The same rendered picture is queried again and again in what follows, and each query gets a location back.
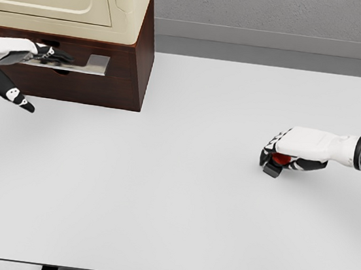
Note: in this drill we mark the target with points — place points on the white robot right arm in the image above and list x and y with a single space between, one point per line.
350 151

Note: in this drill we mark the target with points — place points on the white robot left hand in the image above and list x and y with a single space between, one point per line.
3 45

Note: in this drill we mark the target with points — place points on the red button switch black base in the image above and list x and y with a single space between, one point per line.
279 159

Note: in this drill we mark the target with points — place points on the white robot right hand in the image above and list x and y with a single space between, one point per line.
301 141

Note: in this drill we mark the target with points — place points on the brown drawer with notch pull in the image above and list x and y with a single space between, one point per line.
91 84

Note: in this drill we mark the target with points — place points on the dark brown wooden cabinet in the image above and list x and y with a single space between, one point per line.
142 54

